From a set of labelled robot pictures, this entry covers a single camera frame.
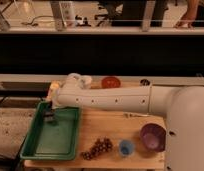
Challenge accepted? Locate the blue plastic cup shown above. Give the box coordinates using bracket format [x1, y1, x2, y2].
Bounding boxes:
[119, 140, 134, 157]

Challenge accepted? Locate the red bowl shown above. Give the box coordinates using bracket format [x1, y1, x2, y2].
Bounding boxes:
[101, 76, 121, 88]

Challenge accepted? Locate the orange fruit toy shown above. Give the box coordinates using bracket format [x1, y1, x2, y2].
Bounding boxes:
[48, 81, 61, 96]

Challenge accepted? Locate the green plastic tray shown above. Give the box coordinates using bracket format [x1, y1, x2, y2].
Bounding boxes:
[20, 102, 81, 161]

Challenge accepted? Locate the dark grape bunch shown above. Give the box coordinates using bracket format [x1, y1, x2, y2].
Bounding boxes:
[80, 138, 113, 160]

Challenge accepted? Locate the wooden board table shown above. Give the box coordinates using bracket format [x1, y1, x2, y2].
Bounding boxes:
[23, 80, 178, 170]

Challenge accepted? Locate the purple plastic bowl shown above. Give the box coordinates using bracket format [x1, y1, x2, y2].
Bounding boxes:
[140, 123, 166, 152]

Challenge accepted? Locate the yellow banana toy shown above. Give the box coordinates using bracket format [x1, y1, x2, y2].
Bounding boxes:
[123, 113, 149, 118]

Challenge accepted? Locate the white cup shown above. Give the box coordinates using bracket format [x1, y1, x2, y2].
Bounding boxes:
[81, 75, 92, 89]

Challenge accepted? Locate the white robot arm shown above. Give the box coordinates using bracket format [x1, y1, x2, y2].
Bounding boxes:
[48, 73, 204, 171]

